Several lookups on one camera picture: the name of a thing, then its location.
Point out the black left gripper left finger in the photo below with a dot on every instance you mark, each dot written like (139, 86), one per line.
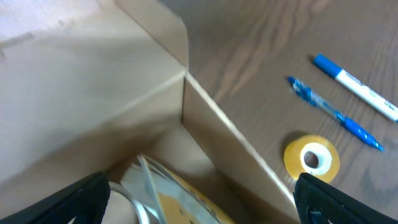
(83, 202)

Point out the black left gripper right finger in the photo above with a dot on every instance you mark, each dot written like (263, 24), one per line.
(319, 202)

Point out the white masking tape roll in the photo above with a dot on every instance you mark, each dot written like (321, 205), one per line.
(138, 207)

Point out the yellow clear tape roll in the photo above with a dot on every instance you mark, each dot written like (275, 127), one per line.
(327, 155)

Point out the yellow sticky note pad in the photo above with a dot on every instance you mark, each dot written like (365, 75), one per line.
(167, 198)

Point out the blue ballpoint pen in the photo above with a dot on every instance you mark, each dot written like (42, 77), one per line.
(312, 98)

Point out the open cardboard box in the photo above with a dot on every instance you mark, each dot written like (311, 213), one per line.
(88, 86)

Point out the blue whiteboard marker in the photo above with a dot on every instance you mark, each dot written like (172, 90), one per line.
(357, 87)

